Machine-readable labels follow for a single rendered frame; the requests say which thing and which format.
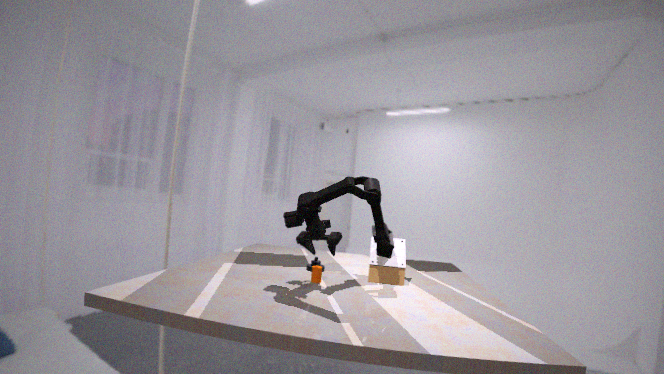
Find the black shaft on round pedestal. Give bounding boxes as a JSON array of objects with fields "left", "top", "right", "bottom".
[{"left": 306, "top": 257, "right": 325, "bottom": 272}]

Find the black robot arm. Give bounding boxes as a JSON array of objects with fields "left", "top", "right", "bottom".
[{"left": 283, "top": 176, "right": 394, "bottom": 258}]

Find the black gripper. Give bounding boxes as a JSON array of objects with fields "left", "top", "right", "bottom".
[{"left": 296, "top": 221, "right": 343, "bottom": 256}]

